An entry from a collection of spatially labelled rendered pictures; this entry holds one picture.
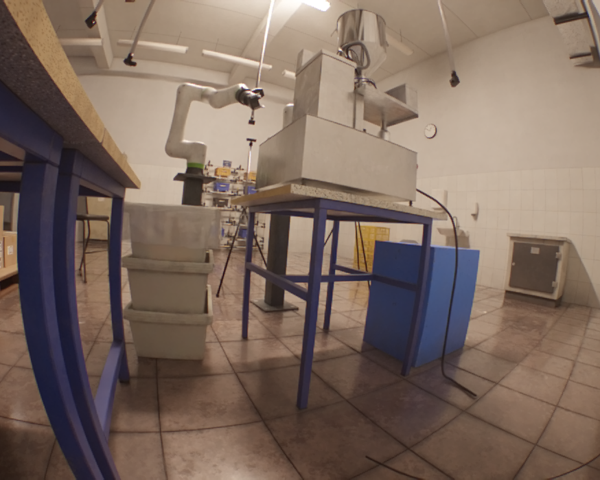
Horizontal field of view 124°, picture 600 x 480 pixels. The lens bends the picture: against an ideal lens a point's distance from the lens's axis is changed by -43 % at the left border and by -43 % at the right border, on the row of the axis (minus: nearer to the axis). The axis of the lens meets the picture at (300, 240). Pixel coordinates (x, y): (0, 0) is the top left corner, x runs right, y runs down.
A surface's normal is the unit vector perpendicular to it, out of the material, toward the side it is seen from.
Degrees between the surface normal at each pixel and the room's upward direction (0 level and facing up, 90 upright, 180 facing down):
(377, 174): 90
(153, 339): 96
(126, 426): 0
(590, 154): 90
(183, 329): 96
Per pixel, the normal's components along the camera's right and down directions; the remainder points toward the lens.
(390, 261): -0.88, -0.06
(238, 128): 0.46, 0.07
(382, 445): 0.08, -1.00
